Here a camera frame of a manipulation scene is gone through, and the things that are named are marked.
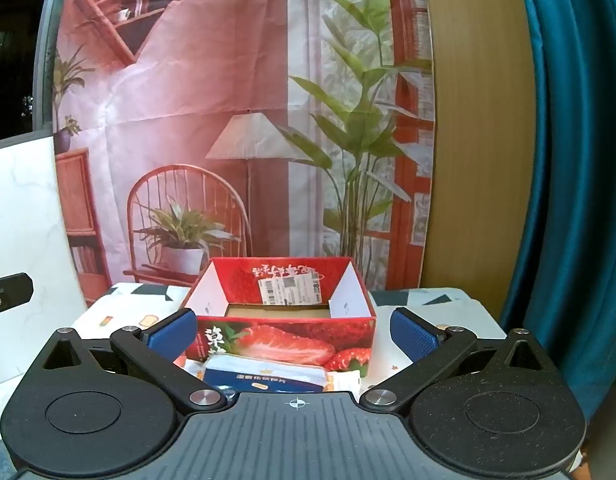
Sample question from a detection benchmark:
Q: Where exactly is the wooden panel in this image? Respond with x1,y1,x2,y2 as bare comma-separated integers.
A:
423,0,546,311

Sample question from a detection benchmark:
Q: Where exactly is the white marble board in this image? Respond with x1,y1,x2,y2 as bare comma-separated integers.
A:
0,135,88,391

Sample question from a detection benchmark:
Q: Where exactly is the teal curtain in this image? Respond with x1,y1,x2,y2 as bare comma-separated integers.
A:
498,0,616,411

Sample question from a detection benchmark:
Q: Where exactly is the cartoon print tablecloth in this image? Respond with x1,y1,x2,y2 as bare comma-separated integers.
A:
70,295,509,411

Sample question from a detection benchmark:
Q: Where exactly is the dark window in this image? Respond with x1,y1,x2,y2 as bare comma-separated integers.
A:
0,0,63,143

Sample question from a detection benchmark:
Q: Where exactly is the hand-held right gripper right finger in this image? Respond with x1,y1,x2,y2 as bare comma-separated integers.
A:
359,306,556,413

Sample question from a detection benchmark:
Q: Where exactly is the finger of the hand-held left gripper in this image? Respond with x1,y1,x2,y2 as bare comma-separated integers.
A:
0,272,34,317

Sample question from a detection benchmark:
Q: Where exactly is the blue and white tissue pack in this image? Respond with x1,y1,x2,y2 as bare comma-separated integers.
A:
200,354,333,395

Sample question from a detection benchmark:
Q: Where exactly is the red strawberry print cardboard box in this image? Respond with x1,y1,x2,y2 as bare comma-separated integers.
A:
180,256,377,378

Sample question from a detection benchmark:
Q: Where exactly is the geometric print sheet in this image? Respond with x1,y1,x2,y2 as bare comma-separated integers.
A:
108,282,494,311

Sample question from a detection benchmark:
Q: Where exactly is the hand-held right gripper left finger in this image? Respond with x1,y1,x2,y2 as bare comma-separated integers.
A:
38,308,227,413

